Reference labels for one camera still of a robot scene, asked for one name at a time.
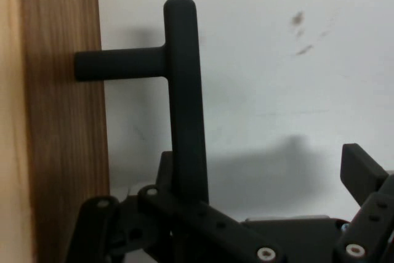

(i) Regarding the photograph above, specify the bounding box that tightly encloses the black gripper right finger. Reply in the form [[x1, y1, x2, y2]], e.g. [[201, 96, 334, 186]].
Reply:
[[334, 143, 394, 263]]

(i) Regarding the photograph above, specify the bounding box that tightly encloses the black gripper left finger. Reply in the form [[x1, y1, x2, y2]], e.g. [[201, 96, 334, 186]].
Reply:
[[66, 151, 286, 263]]

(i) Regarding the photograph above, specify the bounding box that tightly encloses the wooden cabinet panel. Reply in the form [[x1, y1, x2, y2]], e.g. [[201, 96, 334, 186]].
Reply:
[[0, 0, 111, 263]]

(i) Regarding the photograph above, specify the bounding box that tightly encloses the black bar cabinet handle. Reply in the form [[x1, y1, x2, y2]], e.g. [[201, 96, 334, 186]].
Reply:
[[74, 0, 211, 206]]

